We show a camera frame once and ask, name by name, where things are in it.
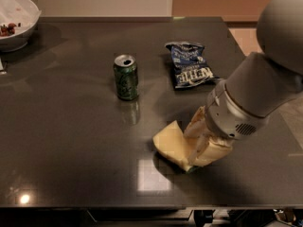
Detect red food in bowl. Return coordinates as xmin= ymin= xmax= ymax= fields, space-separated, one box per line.
xmin=0 ymin=23 xmax=21 ymax=37

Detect green soda can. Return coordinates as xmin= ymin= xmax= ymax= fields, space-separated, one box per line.
xmin=114 ymin=55 xmax=138 ymax=101

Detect yellow wavy sponge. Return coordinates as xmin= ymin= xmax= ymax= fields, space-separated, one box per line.
xmin=152 ymin=121 xmax=233 ymax=172

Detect blue chip bag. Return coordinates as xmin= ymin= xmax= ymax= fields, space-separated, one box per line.
xmin=165 ymin=41 xmax=220 ymax=90

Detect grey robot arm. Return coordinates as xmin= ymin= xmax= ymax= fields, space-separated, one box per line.
xmin=185 ymin=0 xmax=303 ymax=166

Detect white bowl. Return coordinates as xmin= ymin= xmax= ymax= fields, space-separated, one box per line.
xmin=0 ymin=0 xmax=41 ymax=52

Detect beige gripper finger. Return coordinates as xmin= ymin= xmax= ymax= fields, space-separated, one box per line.
xmin=188 ymin=133 xmax=210 ymax=165
xmin=184 ymin=106 xmax=208 ymax=138

